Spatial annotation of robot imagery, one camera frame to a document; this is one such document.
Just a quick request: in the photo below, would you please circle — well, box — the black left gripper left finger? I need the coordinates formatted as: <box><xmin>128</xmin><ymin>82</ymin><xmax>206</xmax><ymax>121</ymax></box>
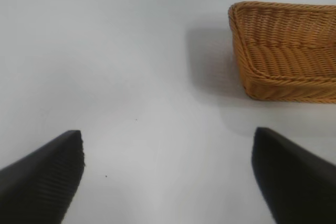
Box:
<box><xmin>0</xmin><ymin>129</ymin><xmax>86</xmax><ymax>224</ymax></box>

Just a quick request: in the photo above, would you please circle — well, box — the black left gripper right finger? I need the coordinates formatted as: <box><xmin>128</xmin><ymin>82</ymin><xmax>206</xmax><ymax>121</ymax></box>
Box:
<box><xmin>251</xmin><ymin>126</ymin><xmax>336</xmax><ymax>224</ymax></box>

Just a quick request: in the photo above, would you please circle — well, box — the woven wicker basket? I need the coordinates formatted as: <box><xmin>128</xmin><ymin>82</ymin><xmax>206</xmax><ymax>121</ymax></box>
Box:
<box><xmin>227</xmin><ymin>1</ymin><xmax>336</xmax><ymax>104</ymax></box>

